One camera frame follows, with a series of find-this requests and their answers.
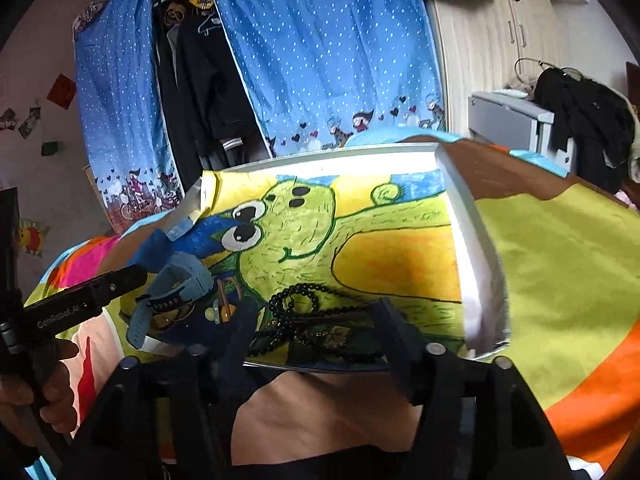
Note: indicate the dark hanging coat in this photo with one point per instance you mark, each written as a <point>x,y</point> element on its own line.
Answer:
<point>172,100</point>

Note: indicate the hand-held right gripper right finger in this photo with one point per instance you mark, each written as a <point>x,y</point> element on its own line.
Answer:
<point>395,332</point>

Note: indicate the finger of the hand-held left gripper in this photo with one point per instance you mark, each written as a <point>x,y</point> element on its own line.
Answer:
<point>120,281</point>

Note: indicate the pile of black clothes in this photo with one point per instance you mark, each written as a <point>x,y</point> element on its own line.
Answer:
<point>585,115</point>

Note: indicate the wooden headboard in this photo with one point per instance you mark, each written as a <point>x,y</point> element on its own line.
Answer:
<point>632,80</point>

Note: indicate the yellow bead pendant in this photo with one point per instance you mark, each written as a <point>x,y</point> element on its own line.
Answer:
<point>210,314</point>

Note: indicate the white wardrobe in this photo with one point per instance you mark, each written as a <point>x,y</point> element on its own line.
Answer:
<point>480,45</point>

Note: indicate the blue smartwatch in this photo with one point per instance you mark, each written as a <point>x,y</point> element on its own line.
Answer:
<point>192,277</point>

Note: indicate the silver shallow tray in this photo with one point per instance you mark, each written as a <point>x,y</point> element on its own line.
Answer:
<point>480,270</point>

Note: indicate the black hanging jacket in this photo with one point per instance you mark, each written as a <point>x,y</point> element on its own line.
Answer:
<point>220,90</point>

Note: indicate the colourful printed blanket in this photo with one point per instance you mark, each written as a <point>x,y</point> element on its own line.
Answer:
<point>550,260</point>

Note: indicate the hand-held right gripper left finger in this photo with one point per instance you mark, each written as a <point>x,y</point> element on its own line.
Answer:
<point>242,327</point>

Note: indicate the grey box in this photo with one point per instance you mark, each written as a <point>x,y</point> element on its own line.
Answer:
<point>505,120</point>

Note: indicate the blue dotted curtain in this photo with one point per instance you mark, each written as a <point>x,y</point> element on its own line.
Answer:
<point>120,110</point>
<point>325,50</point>

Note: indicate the person's left hand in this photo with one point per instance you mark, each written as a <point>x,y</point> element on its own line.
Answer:
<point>62,390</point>

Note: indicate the red paper square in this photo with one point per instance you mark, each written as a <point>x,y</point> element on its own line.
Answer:
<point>61,91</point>

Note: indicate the wall photo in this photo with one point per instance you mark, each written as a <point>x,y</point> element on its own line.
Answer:
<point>31,121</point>
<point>7,120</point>

